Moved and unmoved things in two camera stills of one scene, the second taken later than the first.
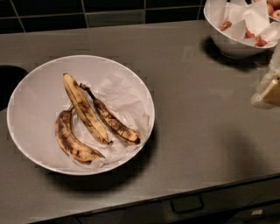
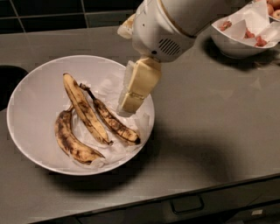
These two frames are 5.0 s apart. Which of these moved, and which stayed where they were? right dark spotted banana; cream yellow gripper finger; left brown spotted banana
Moved: cream yellow gripper finger
Stayed: right dark spotted banana; left brown spotted banana
